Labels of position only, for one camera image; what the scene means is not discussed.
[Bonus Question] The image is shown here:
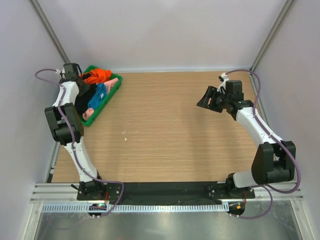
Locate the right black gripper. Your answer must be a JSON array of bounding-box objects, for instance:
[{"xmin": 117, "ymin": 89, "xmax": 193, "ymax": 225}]
[{"xmin": 197, "ymin": 86, "xmax": 231, "ymax": 113}]

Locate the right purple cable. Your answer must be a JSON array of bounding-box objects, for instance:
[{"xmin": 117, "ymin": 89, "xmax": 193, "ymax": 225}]
[{"xmin": 226, "ymin": 69, "xmax": 302, "ymax": 220}]

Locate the right aluminium corner post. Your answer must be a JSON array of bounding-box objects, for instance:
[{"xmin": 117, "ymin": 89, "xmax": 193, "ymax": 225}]
[{"xmin": 250, "ymin": 0, "xmax": 297, "ymax": 71}]

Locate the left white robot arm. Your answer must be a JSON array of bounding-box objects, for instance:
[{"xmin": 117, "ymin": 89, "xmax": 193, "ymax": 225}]
[{"xmin": 44, "ymin": 76, "xmax": 106, "ymax": 200}]

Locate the orange t shirt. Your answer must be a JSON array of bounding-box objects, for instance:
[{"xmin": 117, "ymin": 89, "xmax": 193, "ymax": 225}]
[{"xmin": 80, "ymin": 68, "xmax": 112, "ymax": 85}]

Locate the black t shirt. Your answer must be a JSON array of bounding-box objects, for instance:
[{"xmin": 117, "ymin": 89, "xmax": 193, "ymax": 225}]
[{"xmin": 74, "ymin": 84, "xmax": 97, "ymax": 122}]

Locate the pink t shirt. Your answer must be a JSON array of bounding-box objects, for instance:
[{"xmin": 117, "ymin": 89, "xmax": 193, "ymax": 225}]
[{"xmin": 88, "ymin": 77, "xmax": 119, "ymax": 120}]

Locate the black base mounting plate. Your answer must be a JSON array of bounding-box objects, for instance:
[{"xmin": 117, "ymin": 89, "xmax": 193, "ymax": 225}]
[{"xmin": 70, "ymin": 181, "xmax": 255, "ymax": 203}]

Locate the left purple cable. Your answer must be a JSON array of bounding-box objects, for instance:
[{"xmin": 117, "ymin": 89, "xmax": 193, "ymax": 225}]
[{"xmin": 34, "ymin": 67, "xmax": 125, "ymax": 217}]

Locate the aluminium corner post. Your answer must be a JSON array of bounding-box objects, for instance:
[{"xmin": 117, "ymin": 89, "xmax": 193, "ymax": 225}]
[
  {"xmin": 29, "ymin": 0, "xmax": 70, "ymax": 64},
  {"xmin": 250, "ymin": 0, "xmax": 297, "ymax": 71}
]

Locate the purple cable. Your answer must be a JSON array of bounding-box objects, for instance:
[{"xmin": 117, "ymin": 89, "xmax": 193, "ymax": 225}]
[
  {"xmin": 226, "ymin": 69, "xmax": 302, "ymax": 220},
  {"xmin": 34, "ymin": 67, "xmax": 125, "ymax": 217}
]

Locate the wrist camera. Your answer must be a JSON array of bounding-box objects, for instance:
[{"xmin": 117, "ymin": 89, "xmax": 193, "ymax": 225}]
[
  {"xmin": 220, "ymin": 80, "xmax": 244, "ymax": 101},
  {"xmin": 60, "ymin": 63, "xmax": 82, "ymax": 83}
]

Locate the left aluminium corner post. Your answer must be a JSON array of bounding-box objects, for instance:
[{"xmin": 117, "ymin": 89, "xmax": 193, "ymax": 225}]
[{"xmin": 29, "ymin": 0, "xmax": 70, "ymax": 64}]

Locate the slotted grey cable duct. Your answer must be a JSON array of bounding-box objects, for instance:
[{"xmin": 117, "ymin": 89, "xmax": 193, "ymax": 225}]
[{"xmin": 42, "ymin": 202, "xmax": 229, "ymax": 214}]

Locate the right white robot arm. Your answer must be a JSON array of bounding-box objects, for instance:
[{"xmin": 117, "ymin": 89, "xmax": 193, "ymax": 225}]
[{"xmin": 197, "ymin": 86, "xmax": 301, "ymax": 198}]

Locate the blue t shirt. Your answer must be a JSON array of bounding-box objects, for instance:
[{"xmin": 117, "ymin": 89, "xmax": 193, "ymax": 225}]
[{"xmin": 87, "ymin": 83, "xmax": 107, "ymax": 110}]

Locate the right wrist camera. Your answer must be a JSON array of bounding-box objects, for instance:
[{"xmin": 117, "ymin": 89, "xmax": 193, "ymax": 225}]
[{"xmin": 220, "ymin": 80, "xmax": 244, "ymax": 101}]

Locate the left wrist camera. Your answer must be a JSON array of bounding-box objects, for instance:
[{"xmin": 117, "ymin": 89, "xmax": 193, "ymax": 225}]
[{"xmin": 60, "ymin": 63, "xmax": 82, "ymax": 83}]

